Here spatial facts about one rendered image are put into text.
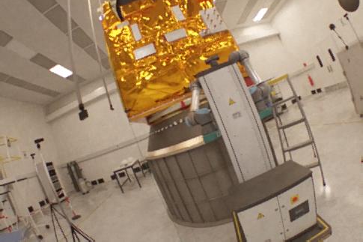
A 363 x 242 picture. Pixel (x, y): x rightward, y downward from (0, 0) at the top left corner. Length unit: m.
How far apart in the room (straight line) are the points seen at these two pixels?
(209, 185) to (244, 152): 0.91
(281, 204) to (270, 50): 9.53
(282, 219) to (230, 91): 1.04
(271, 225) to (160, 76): 2.13
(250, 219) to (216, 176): 1.11
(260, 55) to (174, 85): 7.85
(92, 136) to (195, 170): 7.35
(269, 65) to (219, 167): 8.19
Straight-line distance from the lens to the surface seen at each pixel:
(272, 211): 1.16
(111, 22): 3.15
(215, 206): 2.33
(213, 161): 2.06
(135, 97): 2.37
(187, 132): 2.10
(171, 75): 2.36
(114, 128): 8.35
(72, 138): 9.68
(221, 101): 1.34
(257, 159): 1.44
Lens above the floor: 1.43
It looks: 7 degrees up
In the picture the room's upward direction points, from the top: 22 degrees counter-clockwise
